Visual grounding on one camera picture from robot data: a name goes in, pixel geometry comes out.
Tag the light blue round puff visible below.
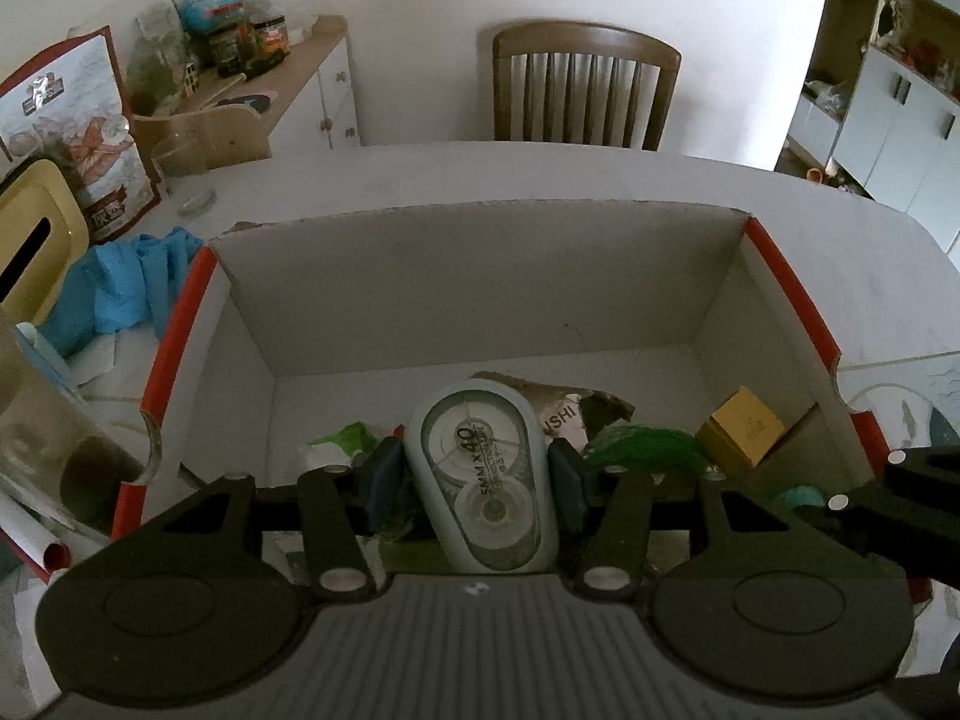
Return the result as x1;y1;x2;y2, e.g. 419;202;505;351
773;484;827;511

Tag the yellow small box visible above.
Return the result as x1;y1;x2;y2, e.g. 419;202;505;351
695;387;786;476

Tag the green white cat pouch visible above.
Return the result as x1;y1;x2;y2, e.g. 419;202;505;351
584;424;711;475

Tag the white green small packet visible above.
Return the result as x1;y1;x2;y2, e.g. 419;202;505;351
296;421;386;473

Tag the silver foil snack packet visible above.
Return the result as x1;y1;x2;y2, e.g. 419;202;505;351
475;371;635;454

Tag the red and white cardboard box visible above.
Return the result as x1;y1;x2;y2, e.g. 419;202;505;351
112;200;877;541

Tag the grey correction tape dispenser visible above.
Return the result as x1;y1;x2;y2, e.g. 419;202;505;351
404;379;558;574

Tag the tall clear glass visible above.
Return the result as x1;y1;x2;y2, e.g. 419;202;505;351
2;317;148;535

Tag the blue cloth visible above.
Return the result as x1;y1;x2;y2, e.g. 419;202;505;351
39;227;203;358

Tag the small clear glass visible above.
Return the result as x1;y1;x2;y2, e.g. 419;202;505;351
151;132;217;220

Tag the cardboard tray on sideboard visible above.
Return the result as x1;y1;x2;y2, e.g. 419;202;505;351
132;104;272;169

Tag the red white snack bag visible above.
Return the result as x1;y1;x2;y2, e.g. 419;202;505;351
2;26;160;244

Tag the white wooden sideboard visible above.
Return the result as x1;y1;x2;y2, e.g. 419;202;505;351
171;15;363;158

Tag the brown wooden chair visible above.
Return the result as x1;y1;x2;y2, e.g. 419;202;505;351
491;20;682;151

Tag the blue globe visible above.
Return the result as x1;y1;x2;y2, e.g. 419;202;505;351
178;0;242;34

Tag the white wall cabinet unit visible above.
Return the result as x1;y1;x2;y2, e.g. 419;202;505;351
786;0;958;260

